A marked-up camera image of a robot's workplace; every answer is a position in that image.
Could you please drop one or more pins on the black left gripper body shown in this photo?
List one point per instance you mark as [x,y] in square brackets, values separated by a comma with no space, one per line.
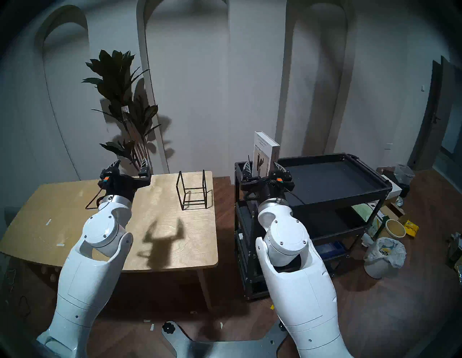
[124,186]

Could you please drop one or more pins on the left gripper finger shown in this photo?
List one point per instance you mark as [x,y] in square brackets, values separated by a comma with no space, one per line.
[144,169]
[114,167]

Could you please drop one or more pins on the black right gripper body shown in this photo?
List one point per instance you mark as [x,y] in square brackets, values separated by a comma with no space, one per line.
[270,187]

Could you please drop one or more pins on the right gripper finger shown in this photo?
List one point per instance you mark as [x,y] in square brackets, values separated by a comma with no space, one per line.
[247,170]
[279,168]

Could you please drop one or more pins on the white hardcover book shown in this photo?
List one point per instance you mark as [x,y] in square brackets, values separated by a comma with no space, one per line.
[265,144]

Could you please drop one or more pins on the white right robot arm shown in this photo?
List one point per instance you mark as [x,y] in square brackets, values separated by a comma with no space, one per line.
[299,288]

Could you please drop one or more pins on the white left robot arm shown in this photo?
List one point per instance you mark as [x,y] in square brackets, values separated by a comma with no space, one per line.
[90,274]

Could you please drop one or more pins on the black three-tier utility cart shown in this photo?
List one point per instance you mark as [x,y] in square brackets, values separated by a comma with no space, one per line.
[335,180]

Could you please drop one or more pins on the blue storage box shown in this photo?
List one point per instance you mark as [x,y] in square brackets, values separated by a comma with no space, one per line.
[334,249]

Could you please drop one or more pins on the white green printed bag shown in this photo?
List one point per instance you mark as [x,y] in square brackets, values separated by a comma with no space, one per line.
[362,211]

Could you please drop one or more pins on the tall green potted plant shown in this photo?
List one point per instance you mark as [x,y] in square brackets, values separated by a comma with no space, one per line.
[115,72]

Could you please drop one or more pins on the white box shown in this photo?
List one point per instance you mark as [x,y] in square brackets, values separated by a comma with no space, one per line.
[394,187]

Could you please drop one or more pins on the wooden table leg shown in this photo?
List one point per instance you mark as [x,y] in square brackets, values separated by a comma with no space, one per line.
[205,288]

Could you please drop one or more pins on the clear plastic storage box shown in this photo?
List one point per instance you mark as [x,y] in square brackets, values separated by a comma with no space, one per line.
[404,175]

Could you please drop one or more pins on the brown cardboard box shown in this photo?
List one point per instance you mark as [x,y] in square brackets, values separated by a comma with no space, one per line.
[397,211]

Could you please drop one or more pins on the round beige tub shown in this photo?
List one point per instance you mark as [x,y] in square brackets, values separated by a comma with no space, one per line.
[395,228]

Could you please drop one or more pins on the white bin with plastic bag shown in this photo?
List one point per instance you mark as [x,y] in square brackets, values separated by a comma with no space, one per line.
[379,267]

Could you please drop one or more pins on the black base knob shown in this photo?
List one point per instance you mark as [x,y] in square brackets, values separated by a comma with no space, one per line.
[168,327]
[280,326]

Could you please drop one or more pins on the yellow packet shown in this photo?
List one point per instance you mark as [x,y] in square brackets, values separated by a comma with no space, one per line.
[411,228]

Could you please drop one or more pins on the dark grey door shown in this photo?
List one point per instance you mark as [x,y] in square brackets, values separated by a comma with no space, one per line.
[433,137]

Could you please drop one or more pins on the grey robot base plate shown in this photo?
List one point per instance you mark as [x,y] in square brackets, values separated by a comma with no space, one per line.
[223,348]

